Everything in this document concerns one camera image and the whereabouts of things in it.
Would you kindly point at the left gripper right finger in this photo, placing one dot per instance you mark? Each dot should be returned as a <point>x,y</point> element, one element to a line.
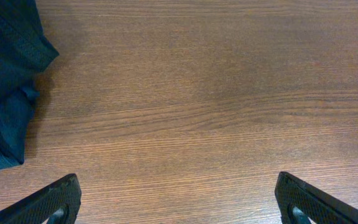
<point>301,202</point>

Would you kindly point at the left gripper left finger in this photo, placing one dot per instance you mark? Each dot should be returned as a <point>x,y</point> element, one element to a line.
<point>58,202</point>

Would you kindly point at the folded navy blue garment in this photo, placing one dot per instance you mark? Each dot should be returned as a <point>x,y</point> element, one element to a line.
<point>16,110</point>

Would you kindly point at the folded black garment stack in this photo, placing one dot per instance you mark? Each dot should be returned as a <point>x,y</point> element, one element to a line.
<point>24,50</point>

